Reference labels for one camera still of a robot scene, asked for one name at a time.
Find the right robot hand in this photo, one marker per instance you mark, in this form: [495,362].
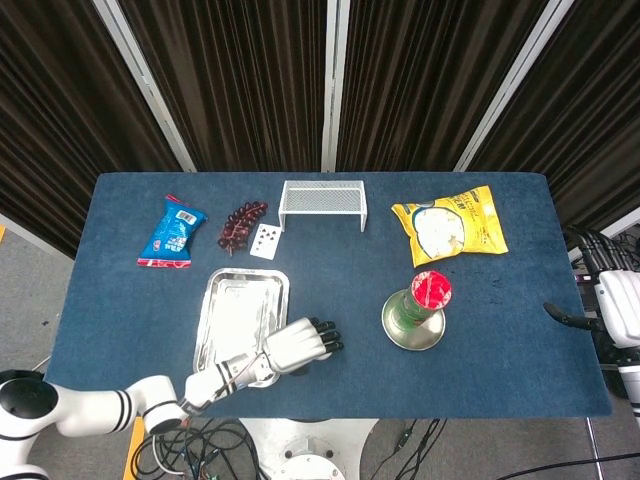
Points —
[620,305]

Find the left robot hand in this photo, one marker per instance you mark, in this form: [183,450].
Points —
[295,345]

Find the green can red lid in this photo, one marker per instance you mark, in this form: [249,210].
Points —
[430,290]

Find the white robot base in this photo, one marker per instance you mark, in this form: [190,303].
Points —
[310,445]

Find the rectangular steel tray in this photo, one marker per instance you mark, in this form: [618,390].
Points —
[235,320]

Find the hearts playing card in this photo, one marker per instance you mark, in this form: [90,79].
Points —
[265,241]

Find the round steel plate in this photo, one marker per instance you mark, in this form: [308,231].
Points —
[420,337]

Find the blue table cloth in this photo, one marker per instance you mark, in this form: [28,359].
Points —
[500,360]

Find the red grape bunch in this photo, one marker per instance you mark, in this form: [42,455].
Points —
[237,225]

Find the white mesh desk shelf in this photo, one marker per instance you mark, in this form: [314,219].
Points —
[322,200]

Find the blue snack bag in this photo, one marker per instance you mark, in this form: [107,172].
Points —
[172,235]

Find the dark brown curtain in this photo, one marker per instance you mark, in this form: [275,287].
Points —
[425,85]
[240,85]
[60,125]
[590,125]

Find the yellow snack bag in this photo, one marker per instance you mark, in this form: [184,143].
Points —
[450,230]

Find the white partition post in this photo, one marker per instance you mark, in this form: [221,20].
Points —
[334,85]
[515,85]
[150,85]

